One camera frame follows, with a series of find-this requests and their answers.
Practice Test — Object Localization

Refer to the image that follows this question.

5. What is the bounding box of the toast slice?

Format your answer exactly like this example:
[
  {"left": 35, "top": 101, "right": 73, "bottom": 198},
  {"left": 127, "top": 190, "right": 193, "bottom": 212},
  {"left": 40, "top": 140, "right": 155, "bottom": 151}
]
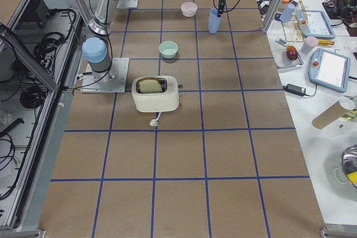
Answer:
[{"left": 138, "top": 79, "right": 162, "bottom": 93}]

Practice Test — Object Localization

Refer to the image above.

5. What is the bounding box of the blue cup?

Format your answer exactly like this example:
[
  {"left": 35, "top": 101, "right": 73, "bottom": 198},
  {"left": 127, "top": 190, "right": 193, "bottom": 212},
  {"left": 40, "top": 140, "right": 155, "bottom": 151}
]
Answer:
[
  {"left": 208, "top": 25, "right": 219, "bottom": 34},
  {"left": 208, "top": 8, "right": 221, "bottom": 26}
]

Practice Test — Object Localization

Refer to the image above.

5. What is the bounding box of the pink bowl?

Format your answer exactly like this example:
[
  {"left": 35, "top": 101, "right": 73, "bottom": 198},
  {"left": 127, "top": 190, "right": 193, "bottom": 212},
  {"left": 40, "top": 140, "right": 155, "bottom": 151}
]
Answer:
[{"left": 180, "top": 2, "right": 198, "bottom": 17}]

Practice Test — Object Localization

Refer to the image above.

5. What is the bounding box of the teach pendant tablet near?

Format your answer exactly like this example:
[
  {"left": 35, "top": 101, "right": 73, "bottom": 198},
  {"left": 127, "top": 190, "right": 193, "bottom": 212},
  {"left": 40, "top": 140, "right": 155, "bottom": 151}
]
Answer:
[{"left": 308, "top": 48, "right": 351, "bottom": 93}]

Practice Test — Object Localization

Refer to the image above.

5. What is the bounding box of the gold wire rack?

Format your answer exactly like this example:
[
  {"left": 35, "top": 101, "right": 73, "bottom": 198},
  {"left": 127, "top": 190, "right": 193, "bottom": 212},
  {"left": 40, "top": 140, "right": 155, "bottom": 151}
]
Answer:
[{"left": 280, "top": 1, "right": 308, "bottom": 42}]

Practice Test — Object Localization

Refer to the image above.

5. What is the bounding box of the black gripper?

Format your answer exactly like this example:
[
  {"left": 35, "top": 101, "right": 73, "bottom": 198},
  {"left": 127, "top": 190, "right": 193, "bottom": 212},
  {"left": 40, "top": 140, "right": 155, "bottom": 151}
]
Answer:
[{"left": 217, "top": 0, "right": 226, "bottom": 17}]

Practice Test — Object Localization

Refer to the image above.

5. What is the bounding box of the cream white toaster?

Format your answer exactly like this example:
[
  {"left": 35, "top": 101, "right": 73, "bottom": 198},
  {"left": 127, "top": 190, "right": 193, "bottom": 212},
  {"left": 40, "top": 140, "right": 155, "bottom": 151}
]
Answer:
[{"left": 132, "top": 76, "right": 180, "bottom": 113}]

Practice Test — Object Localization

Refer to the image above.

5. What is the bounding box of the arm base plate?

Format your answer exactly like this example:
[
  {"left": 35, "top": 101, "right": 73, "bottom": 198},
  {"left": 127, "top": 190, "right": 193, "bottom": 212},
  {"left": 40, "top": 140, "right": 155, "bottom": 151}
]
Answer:
[
  {"left": 117, "top": 0, "right": 138, "bottom": 9},
  {"left": 80, "top": 57, "right": 129, "bottom": 94}
]

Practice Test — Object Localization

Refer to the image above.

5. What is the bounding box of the teach pendant tablet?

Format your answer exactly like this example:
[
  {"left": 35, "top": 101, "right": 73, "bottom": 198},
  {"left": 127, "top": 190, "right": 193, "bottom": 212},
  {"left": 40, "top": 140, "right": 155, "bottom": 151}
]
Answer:
[
  {"left": 308, "top": 48, "right": 351, "bottom": 93},
  {"left": 295, "top": 9, "right": 335, "bottom": 40}
]

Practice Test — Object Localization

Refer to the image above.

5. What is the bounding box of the mint green bowl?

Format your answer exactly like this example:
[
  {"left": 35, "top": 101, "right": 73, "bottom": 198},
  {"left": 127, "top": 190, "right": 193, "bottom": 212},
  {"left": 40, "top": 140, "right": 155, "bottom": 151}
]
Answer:
[{"left": 158, "top": 41, "right": 179, "bottom": 59}]

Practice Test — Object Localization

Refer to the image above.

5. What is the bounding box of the black power adapter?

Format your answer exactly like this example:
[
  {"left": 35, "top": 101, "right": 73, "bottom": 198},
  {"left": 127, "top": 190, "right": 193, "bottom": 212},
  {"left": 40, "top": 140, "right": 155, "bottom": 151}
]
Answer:
[{"left": 283, "top": 84, "right": 306, "bottom": 96}]

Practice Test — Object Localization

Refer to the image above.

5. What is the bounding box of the steel mixing bowl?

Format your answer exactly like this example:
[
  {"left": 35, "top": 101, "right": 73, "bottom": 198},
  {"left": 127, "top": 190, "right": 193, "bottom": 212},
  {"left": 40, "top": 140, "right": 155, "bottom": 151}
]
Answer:
[{"left": 334, "top": 144, "right": 356, "bottom": 188}]

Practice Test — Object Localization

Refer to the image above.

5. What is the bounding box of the red apple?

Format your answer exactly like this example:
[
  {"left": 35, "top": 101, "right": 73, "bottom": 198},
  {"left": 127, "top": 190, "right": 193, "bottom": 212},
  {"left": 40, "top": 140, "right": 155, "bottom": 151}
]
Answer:
[{"left": 286, "top": 45, "right": 298, "bottom": 61}]

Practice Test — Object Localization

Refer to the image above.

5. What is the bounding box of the cardboard tube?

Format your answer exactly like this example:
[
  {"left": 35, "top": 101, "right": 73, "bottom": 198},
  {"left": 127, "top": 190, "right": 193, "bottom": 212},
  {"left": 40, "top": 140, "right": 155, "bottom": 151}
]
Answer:
[{"left": 312, "top": 97, "right": 355, "bottom": 129}]

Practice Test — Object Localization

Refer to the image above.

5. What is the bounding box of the teach pendant tablet far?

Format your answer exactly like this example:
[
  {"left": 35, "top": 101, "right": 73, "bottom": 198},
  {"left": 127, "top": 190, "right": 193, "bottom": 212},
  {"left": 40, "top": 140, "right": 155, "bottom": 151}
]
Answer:
[{"left": 295, "top": 9, "right": 335, "bottom": 40}]

